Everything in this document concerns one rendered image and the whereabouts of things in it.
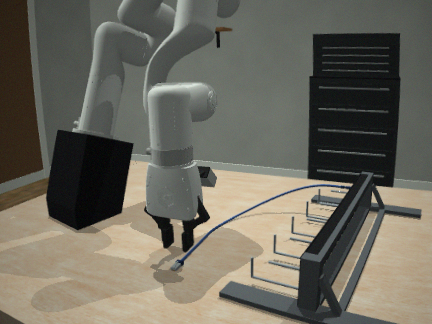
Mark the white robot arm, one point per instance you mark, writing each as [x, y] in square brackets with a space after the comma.
[171, 107]

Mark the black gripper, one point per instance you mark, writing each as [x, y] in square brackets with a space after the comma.
[175, 192]

